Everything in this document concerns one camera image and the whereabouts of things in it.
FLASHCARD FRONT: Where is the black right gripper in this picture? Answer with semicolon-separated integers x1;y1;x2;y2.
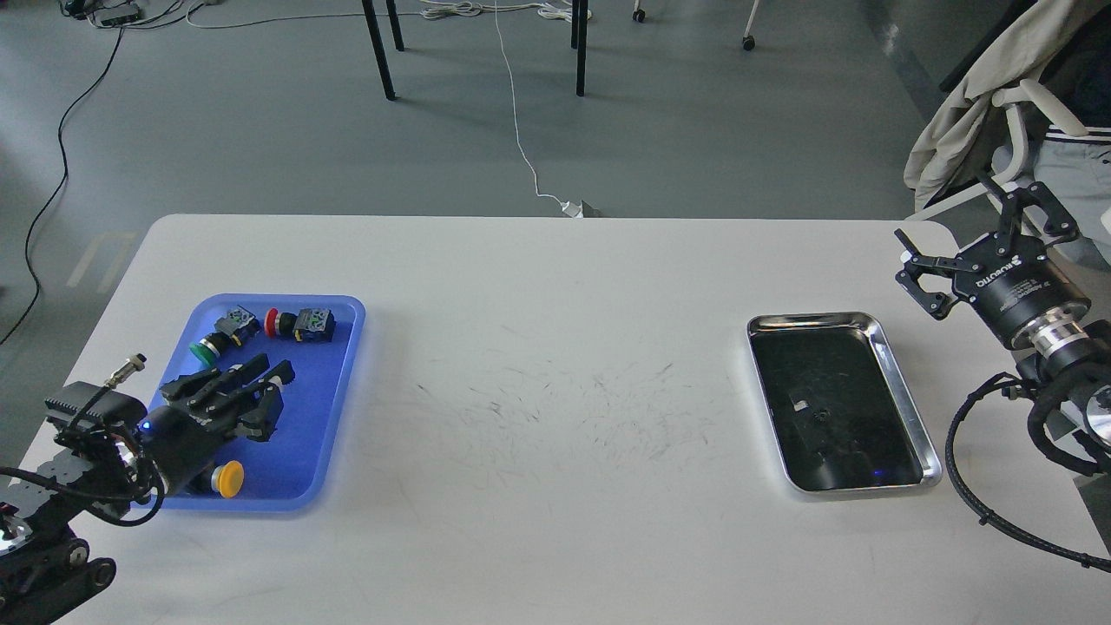
894;174;1095;350

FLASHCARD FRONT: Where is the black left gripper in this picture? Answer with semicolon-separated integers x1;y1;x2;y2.
139;353;296;496

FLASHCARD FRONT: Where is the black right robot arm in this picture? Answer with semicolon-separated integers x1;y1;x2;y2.
895;174;1110;572

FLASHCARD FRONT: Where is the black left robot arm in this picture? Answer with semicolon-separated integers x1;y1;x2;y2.
1;353;296;624

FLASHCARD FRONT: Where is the blue plastic tray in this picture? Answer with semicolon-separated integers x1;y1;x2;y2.
161;293;366;513

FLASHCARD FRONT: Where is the beige jacket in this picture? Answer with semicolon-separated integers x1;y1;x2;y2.
904;1;1107;211

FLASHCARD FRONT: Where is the silver metal tray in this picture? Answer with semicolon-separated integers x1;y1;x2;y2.
745;312;943;498

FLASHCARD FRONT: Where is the black power strip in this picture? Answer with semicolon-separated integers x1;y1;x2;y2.
58;1;142;28

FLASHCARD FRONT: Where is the black table leg left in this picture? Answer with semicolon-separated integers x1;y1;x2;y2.
360;0;406;102

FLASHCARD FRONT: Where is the black table leg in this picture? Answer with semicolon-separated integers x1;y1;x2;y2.
360;0;406;102
570;0;588;95

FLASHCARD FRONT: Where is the black table leg right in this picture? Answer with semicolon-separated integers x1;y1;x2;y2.
570;0;588;95

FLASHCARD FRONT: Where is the yellow push button switch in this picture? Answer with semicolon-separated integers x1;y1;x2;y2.
192;460;246;498

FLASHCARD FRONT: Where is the green push button switch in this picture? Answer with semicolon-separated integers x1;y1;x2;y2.
189;306;261;367

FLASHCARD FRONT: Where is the red push button switch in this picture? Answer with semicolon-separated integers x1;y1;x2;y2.
261;308;337;343

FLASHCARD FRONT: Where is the white chair frame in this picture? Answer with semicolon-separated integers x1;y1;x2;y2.
905;78;1108;221

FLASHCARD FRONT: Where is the black floor cable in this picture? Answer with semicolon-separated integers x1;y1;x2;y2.
0;26;127;346

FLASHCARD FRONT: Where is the white floor cable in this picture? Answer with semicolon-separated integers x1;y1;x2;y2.
186;0;602;218

